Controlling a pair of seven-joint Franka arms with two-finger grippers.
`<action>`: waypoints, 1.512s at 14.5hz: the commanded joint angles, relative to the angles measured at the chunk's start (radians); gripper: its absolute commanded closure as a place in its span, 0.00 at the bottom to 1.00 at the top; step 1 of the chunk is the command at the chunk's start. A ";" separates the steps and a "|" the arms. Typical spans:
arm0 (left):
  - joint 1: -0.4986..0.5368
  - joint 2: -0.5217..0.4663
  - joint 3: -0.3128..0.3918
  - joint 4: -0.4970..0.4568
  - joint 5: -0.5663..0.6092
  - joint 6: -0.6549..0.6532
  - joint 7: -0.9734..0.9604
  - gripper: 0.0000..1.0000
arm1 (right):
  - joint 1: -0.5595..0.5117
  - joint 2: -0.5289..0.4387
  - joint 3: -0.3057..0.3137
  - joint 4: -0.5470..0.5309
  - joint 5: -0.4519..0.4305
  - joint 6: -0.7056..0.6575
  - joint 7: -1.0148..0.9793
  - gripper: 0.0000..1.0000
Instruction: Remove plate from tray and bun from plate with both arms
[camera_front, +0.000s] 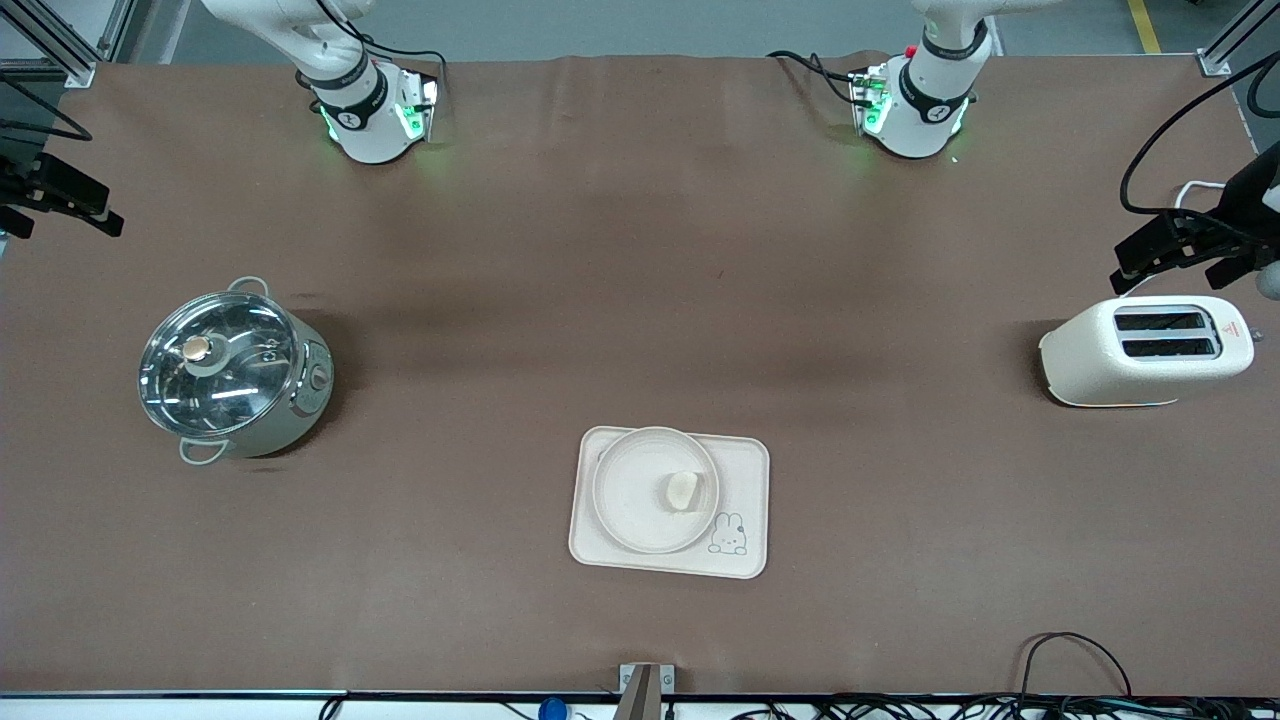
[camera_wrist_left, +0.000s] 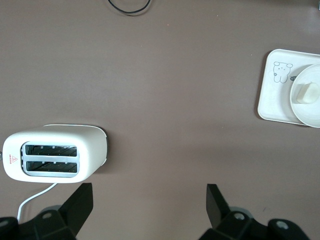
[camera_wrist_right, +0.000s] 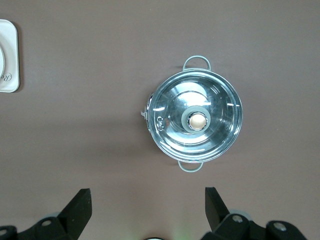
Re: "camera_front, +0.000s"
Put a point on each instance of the round cream plate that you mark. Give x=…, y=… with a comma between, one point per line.
x=630, y=490

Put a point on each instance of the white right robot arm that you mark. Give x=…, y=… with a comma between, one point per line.
x=365, y=120

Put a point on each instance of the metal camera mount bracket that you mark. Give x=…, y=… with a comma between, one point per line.
x=640, y=690

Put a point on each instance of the small blue round cap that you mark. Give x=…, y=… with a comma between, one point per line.
x=551, y=709

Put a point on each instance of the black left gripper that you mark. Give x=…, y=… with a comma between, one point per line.
x=1238, y=214

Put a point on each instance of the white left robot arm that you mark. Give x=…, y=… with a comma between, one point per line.
x=920, y=110

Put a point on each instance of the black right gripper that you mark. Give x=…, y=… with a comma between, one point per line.
x=22, y=187

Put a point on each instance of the grey electric cooking pot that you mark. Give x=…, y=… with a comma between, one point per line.
x=295, y=400

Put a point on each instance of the glass pot lid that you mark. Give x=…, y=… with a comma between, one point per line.
x=215, y=362

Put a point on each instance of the white two-slot toaster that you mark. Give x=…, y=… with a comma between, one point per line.
x=1090, y=360

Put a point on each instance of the cream rabbit print tray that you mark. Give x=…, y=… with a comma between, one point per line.
x=735, y=480

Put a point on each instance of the small white bun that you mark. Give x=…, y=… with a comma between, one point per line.
x=682, y=491

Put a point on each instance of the aluminium frame post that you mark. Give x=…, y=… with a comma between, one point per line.
x=1235, y=40
x=55, y=45

